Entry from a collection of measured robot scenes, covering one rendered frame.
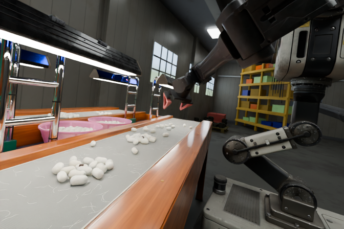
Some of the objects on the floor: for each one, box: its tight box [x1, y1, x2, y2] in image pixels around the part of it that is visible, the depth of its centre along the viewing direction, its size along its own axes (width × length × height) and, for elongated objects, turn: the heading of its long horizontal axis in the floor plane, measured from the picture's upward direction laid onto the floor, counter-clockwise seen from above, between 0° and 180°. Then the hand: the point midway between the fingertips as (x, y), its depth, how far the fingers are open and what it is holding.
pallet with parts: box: [194, 116, 229, 133], centre depth 582 cm, size 84×122×44 cm
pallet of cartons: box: [207, 112, 226, 123], centre depth 765 cm, size 121×87×44 cm
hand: (172, 107), depth 80 cm, fingers open, 9 cm apart
